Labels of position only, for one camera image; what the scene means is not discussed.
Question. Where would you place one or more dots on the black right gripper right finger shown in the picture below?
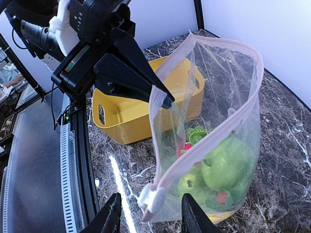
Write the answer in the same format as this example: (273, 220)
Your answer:
(194, 220)

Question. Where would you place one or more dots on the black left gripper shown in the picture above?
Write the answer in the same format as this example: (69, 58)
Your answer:
(127, 74)

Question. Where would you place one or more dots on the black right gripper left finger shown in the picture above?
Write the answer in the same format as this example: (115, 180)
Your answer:
(108, 219)

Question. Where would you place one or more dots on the yellow plastic basket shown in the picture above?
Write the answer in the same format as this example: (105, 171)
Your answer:
(127, 120)

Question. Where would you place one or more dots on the green chayote front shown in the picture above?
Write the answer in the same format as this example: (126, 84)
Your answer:
(228, 164)

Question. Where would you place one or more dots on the clear zip top bag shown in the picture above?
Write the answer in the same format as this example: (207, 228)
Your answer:
(222, 94)

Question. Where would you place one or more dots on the yellow lemon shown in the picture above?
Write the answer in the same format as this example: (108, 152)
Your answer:
(216, 218)

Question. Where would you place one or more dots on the orange carrot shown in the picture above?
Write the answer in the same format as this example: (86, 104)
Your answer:
(221, 197)

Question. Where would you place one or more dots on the red tomato front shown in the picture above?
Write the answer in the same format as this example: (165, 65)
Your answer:
(181, 149)

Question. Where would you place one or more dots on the green grape bunch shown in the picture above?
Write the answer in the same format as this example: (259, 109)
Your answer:
(194, 135)

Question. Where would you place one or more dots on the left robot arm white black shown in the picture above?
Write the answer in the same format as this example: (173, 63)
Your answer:
(30, 19)

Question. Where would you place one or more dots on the white bag zipper slider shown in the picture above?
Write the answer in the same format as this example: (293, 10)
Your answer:
(151, 200)

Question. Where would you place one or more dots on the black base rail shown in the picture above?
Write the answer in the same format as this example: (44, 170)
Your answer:
(86, 184)

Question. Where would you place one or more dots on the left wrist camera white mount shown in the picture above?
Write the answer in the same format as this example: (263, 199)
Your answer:
(86, 20)

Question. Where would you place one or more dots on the white slotted cable duct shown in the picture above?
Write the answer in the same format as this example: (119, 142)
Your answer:
(65, 170)

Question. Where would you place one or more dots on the right black frame post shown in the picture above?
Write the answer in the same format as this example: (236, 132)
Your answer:
(199, 14)

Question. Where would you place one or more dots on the black frame post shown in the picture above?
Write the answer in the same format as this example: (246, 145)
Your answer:
(199, 14)
(20, 66)

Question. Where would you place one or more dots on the left black frame post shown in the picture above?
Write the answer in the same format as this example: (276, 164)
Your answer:
(20, 66)

